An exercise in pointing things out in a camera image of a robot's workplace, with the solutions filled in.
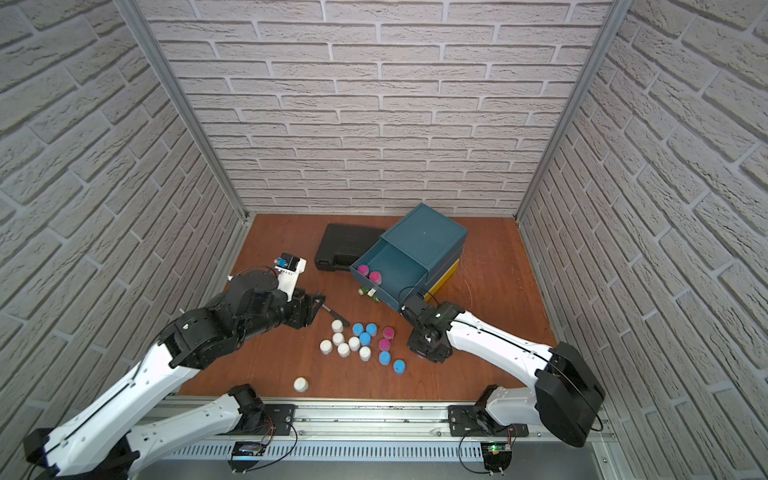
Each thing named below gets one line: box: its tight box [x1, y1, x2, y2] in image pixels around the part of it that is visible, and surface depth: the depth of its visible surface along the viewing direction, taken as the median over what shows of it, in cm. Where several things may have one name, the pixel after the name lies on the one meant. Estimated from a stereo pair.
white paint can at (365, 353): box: [359, 346, 371, 362], surface depth 84 cm
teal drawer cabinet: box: [354, 202, 468, 312], surface depth 85 cm
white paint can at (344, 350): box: [337, 343, 351, 359], surface depth 85 cm
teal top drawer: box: [349, 239, 430, 311], surface depth 83 cm
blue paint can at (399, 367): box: [393, 359, 406, 376], surface depth 82 cm
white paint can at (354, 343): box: [348, 336, 360, 352], surface depth 86 cm
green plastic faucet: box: [358, 286, 381, 303], surface depth 79 cm
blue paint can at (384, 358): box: [379, 351, 391, 366], surface depth 84 cm
